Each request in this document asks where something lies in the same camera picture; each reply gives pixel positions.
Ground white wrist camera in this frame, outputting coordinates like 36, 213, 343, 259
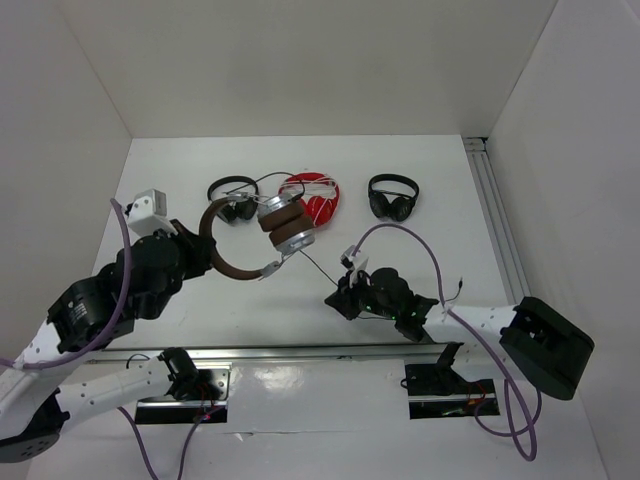
126, 189, 177, 237
340, 245, 369, 287

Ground aluminium rail right side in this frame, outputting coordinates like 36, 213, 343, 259
462, 137, 530, 303

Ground black headphones right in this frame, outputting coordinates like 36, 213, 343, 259
367, 173, 420, 222

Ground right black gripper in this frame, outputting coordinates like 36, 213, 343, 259
324, 268, 398, 320

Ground thin black headphone cable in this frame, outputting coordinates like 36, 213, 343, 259
227, 172, 464, 301

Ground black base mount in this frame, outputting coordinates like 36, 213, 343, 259
133, 362, 231, 425
400, 364, 500, 420

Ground purple cable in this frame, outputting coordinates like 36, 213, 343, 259
352, 223, 544, 460
0, 198, 226, 480

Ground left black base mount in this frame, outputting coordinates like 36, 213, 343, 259
133, 362, 231, 425

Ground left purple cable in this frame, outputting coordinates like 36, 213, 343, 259
0, 198, 226, 480

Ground black headphones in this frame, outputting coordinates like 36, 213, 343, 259
207, 175, 259, 224
367, 173, 420, 222

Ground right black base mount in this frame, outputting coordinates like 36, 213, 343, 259
400, 364, 500, 420

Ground aluminium rail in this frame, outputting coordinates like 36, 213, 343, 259
462, 137, 530, 303
84, 341, 466, 362

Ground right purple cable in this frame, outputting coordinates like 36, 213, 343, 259
352, 223, 544, 460

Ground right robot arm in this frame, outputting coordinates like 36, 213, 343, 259
324, 267, 595, 401

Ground red headphones with white cable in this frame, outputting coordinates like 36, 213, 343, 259
278, 172, 340, 228

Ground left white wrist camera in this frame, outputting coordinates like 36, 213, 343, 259
126, 189, 177, 237

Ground aluminium rail front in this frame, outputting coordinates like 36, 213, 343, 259
84, 341, 466, 362

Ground brown silver headphones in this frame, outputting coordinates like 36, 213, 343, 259
211, 194, 315, 281

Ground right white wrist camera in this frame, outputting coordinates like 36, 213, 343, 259
340, 245, 369, 287

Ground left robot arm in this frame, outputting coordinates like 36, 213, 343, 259
1, 222, 215, 463

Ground black headphones left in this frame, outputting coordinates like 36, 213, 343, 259
207, 175, 259, 224

